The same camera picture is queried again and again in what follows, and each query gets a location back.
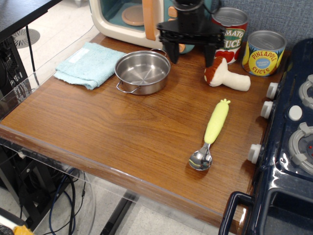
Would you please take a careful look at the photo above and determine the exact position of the blue cable under table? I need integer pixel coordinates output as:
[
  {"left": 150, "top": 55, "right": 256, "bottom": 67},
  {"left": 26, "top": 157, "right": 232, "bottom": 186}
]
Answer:
[{"left": 48, "top": 168, "right": 77, "bottom": 235}]

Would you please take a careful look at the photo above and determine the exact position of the white stove knob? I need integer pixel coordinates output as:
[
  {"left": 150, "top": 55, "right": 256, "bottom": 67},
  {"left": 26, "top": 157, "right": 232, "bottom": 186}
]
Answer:
[
  {"left": 247, "top": 144, "right": 262, "bottom": 164},
  {"left": 261, "top": 101, "right": 273, "bottom": 119},
  {"left": 266, "top": 82, "right": 279, "bottom": 100}
]

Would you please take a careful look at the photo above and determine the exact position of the pineapple slices can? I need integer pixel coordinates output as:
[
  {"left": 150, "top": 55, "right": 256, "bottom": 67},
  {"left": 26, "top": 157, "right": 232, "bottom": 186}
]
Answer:
[{"left": 242, "top": 30, "right": 287, "bottom": 77}]

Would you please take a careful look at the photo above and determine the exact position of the white stove knob middle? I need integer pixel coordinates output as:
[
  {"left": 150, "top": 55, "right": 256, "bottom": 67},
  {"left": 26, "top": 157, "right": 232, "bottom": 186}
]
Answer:
[{"left": 261, "top": 101, "right": 273, "bottom": 119}]

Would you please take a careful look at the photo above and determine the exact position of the dark blue toy stove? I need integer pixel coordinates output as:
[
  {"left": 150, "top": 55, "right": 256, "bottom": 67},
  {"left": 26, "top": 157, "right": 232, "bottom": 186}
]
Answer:
[{"left": 219, "top": 39, "right": 313, "bottom": 235}]

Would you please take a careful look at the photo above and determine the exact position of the white stove knob upper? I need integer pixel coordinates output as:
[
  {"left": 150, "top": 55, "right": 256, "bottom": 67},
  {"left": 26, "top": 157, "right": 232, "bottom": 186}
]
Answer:
[{"left": 266, "top": 82, "right": 279, "bottom": 100}]

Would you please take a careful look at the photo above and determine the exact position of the black cable under table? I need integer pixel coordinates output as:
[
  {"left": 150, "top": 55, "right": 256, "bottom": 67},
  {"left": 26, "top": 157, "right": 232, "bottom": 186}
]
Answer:
[{"left": 41, "top": 171, "right": 87, "bottom": 235}]

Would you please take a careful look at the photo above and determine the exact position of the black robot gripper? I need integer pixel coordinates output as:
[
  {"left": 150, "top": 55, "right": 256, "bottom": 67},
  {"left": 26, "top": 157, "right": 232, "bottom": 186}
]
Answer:
[{"left": 157, "top": 0, "right": 225, "bottom": 67}]

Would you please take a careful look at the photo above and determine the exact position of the plush brown white mushroom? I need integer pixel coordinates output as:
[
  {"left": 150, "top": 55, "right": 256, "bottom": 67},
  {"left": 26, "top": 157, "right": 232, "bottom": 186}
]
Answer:
[{"left": 204, "top": 56, "right": 251, "bottom": 92}]

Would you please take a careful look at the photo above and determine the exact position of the teal cream toy microwave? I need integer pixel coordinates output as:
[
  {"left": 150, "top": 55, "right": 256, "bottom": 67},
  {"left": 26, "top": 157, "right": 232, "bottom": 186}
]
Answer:
[{"left": 89, "top": 0, "right": 211, "bottom": 49}]

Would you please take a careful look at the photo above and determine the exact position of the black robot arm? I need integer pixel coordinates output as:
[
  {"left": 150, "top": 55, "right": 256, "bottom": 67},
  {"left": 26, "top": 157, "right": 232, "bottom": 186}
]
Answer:
[{"left": 157, "top": 0, "right": 225, "bottom": 68}]

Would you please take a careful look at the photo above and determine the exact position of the spoon with yellow-green handle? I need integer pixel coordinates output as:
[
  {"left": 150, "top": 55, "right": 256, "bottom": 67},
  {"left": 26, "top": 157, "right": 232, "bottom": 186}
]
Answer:
[{"left": 189, "top": 99, "right": 231, "bottom": 171}]

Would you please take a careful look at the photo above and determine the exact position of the black desk at left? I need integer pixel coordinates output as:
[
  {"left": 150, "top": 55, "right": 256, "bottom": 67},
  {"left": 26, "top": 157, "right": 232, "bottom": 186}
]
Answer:
[{"left": 0, "top": 0, "right": 61, "bottom": 42}]

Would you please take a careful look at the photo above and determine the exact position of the white stove knob lower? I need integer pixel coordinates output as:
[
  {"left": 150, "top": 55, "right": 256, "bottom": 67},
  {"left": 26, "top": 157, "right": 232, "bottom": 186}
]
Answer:
[{"left": 247, "top": 144, "right": 262, "bottom": 164}]

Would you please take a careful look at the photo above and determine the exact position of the tomato sauce can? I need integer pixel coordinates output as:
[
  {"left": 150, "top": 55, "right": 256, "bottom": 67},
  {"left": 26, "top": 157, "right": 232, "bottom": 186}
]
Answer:
[{"left": 212, "top": 7, "right": 249, "bottom": 64}]

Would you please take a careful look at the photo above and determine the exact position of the light blue folded rag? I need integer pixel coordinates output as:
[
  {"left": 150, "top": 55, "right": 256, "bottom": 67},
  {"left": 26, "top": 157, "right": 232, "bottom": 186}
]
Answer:
[{"left": 54, "top": 42, "right": 126, "bottom": 90}]

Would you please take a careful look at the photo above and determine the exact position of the stainless steel pan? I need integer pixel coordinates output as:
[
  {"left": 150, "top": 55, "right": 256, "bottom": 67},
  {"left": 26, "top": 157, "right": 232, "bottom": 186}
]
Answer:
[{"left": 114, "top": 49, "right": 171, "bottom": 95}]

